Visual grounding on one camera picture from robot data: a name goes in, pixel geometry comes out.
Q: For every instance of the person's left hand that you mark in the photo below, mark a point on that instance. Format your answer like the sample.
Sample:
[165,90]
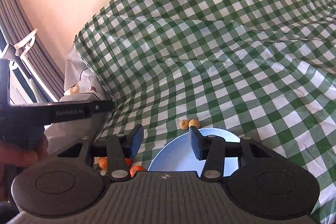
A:
[14,155]

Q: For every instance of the white plastic hanger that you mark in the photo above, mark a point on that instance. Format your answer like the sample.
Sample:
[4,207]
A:
[22,47]

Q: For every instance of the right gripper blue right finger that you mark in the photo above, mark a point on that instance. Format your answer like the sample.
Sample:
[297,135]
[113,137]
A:
[212,149]

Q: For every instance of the tan round fruit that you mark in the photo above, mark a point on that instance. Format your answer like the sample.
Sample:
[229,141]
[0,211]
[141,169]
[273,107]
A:
[194,122]
[184,124]

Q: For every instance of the light blue plate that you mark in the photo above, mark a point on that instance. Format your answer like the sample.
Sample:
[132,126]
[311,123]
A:
[178,155]

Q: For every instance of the grey curtain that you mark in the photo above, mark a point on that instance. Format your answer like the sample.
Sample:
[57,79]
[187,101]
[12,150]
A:
[15,26]

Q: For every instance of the orange tangerine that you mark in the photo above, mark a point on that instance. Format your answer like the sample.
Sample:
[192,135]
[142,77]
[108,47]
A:
[136,169]
[103,163]

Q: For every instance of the white patterned pillow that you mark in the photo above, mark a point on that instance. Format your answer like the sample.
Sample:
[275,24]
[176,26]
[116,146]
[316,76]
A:
[80,83]

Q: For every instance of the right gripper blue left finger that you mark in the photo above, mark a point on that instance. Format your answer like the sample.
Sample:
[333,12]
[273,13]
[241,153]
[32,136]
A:
[120,147]

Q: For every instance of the green white checkered cloth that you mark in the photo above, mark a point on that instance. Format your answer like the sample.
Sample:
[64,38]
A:
[264,69]

